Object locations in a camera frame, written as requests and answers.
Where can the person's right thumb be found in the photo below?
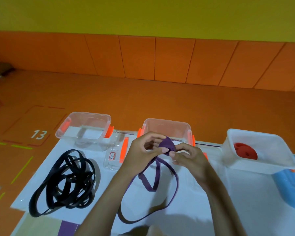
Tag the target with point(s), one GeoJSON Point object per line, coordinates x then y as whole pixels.
{"type": "Point", "coordinates": [175, 154]}

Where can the red spool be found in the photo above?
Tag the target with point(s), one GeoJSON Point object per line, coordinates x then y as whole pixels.
{"type": "Point", "coordinates": [245, 151]}

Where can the dark object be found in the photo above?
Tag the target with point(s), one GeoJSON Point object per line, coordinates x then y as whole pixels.
{"type": "Point", "coordinates": [0, 70]}

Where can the person's left thumb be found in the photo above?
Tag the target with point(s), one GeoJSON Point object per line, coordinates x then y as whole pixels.
{"type": "Point", "coordinates": [159, 150]}

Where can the person's left hand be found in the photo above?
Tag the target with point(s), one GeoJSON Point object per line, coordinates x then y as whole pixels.
{"type": "Point", "coordinates": [135, 157]}

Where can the person's right forearm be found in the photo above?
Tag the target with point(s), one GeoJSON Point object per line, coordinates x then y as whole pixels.
{"type": "Point", "coordinates": [221, 208]}

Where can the clear lid with orange latch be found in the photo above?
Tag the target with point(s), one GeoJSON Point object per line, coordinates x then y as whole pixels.
{"type": "Point", "coordinates": [115, 154]}

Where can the clear container with orange latches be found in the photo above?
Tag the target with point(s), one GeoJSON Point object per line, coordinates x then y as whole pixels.
{"type": "Point", "coordinates": [84, 131]}
{"type": "Point", "coordinates": [172, 129]}

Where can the white plastic tub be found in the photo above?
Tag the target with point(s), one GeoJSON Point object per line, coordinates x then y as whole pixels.
{"type": "Point", "coordinates": [268, 154]}

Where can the person's right hand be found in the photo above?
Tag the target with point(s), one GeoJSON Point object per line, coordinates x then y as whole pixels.
{"type": "Point", "coordinates": [194, 164]}

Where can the white paper sheet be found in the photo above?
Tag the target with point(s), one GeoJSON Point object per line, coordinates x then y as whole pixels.
{"type": "Point", "coordinates": [248, 199]}

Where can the purple sheet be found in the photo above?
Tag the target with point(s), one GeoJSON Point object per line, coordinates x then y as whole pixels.
{"type": "Point", "coordinates": [67, 229]}

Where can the person's left forearm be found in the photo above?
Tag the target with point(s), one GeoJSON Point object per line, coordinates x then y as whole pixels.
{"type": "Point", "coordinates": [105, 203]}

